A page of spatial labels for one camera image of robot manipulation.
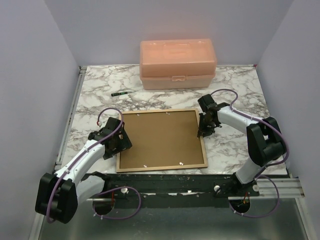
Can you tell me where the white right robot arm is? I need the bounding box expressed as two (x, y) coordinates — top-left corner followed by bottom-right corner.
(197, 94), (288, 196)

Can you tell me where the brown cardboard backing sheet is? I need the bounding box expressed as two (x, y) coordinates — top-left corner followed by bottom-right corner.
(119, 111), (206, 170)

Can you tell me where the orange translucent plastic toolbox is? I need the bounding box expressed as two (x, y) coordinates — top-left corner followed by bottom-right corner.
(139, 38), (217, 90)

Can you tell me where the small green black screwdriver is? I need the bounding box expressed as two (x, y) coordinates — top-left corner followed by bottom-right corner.
(110, 91), (133, 97)

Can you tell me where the aluminium extrusion frame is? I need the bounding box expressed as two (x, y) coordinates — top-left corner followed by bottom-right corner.
(31, 65), (320, 240)

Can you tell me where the rectangular picture frame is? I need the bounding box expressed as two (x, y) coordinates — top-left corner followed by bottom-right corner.
(115, 108), (209, 173)

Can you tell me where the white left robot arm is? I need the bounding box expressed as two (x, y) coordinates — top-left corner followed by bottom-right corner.
(35, 117), (132, 224)

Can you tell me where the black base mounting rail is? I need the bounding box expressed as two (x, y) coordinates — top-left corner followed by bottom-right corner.
(49, 172), (261, 210)

